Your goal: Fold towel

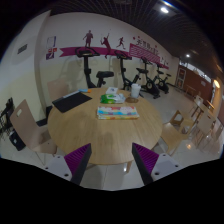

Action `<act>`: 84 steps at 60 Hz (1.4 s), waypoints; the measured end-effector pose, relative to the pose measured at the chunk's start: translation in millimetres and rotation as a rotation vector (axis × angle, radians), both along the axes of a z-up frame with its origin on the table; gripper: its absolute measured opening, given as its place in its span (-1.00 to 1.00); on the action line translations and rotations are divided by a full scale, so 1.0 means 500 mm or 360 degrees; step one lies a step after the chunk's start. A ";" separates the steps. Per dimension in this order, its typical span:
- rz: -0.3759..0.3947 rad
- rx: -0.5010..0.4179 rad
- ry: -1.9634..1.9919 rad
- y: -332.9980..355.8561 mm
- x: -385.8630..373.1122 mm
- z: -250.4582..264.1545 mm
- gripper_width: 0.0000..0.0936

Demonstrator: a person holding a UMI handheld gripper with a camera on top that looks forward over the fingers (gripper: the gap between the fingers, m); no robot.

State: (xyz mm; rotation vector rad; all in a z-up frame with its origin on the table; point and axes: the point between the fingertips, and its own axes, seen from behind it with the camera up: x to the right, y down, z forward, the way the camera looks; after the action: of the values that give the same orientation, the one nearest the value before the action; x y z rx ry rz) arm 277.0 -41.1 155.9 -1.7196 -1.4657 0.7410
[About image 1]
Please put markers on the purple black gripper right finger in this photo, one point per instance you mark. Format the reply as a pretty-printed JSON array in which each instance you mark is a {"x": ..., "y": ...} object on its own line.
[{"x": 145, "y": 160}]

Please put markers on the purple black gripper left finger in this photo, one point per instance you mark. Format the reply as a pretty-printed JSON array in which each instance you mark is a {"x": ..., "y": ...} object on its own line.
[{"x": 77, "y": 162}]

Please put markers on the wooden chair right near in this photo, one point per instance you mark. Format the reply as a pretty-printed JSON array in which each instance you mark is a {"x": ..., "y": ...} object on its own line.
[{"x": 176, "y": 130}]

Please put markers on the wooden chair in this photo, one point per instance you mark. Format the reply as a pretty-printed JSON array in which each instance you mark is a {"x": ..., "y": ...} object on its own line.
[
  {"x": 36, "y": 138},
  {"x": 176, "y": 130},
  {"x": 203, "y": 127}
]

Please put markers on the round wooden table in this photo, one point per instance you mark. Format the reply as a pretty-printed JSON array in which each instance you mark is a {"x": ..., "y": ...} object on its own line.
[{"x": 111, "y": 140}]

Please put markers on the wooden chair left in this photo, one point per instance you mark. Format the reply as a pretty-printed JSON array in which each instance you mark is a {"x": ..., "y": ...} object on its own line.
[{"x": 36, "y": 138}]

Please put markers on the black mat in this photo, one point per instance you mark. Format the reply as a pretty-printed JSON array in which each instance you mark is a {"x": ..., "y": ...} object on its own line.
[{"x": 67, "y": 103}]

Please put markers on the brown round coaster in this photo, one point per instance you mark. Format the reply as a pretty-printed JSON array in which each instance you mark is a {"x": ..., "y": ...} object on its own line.
[{"x": 131, "y": 100}]

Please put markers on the black bag on floor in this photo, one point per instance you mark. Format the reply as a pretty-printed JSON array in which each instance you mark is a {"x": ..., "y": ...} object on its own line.
[{"x": 16, "y": 140}]

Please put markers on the wooden chair right far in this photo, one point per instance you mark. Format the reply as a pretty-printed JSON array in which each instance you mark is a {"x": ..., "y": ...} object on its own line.
[{"x": 203, "y": 127}]

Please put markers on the green wet wipes pack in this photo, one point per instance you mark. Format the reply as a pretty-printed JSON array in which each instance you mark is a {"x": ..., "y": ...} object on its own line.
[{"x": 112, "y": 98}]

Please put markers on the blue orange pen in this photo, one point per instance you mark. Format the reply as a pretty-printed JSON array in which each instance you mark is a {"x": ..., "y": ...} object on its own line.
[{"x": 84, "y": 90}]

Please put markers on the white paper cup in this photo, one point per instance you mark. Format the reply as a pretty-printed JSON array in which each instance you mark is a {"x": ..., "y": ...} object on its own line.
[{"x": 135, "y": 90}]

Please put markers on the wooden side table right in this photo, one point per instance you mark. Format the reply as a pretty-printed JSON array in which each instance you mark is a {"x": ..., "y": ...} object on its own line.
[{"x": 199, "y": 109}]

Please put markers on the white tissue packet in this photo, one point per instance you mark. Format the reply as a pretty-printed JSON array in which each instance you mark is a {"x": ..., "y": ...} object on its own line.
[{"x": 112, "y": 90}]

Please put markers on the black exercise bike far right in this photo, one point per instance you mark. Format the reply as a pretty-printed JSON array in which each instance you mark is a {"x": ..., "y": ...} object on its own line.
[{"x": 162, "y": 85}]

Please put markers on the wall poster white purple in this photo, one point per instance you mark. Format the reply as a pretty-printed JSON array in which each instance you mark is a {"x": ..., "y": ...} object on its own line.
[{"x": 51, "y": 47}]

